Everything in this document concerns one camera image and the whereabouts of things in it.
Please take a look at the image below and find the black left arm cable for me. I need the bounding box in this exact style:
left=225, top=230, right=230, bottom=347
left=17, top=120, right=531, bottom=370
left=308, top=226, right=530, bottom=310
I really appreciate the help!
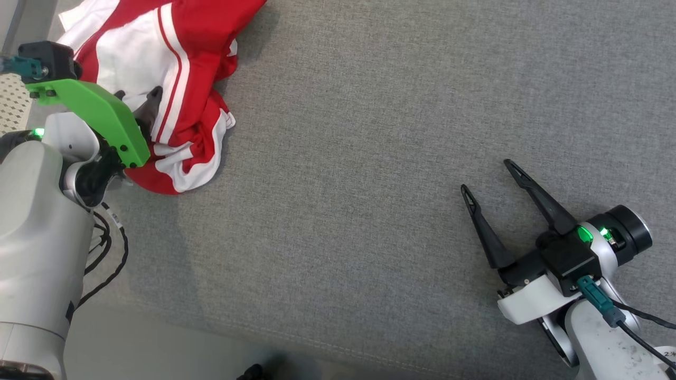
left=78, top=202, right=130, bottom=309

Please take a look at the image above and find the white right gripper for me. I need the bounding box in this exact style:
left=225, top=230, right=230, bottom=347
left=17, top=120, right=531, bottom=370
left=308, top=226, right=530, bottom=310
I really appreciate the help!
left=461, top=159, right=584, bottom=326

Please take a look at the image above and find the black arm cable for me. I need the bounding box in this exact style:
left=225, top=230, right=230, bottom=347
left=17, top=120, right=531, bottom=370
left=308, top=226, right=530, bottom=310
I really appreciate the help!
left=612, top=300, right=676, bottom=331
left=78, top=202, right=130, bottom=309

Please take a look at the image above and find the white perforated laundry basket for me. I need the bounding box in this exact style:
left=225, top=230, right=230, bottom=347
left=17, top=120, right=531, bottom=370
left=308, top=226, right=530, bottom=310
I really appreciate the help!
left=0, top=73, right=33, bottom=135

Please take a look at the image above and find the right camera cable teal plug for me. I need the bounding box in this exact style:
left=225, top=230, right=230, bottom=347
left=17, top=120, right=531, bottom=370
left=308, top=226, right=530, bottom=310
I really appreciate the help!
left=577, top=275, right=676, bottom=370

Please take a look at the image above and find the camera cable teal plug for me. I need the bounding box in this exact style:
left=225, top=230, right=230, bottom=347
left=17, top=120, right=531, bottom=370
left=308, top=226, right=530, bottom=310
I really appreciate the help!
left=577, top=275, right=676, bottom=370
left=0, top=55, right=44, bottom=80

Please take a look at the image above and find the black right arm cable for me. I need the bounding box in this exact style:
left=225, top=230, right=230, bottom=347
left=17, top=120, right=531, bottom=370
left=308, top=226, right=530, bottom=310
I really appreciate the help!
left=612, top=300, right=676, bottom=331

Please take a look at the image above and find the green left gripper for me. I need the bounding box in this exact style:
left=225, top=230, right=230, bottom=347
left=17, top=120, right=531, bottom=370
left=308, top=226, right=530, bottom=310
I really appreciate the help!
left=25, top=78, right=164, bottom=169

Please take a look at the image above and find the red and white jersey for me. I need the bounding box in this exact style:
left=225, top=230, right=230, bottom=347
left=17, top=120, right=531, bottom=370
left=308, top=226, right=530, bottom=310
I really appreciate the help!
left=57, top=0, right=267, bottom=196

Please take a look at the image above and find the left camera cable teal plug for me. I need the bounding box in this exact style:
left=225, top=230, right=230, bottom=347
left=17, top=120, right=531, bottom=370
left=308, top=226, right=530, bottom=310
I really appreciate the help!
left=0, top=55, right=44, bottom=80

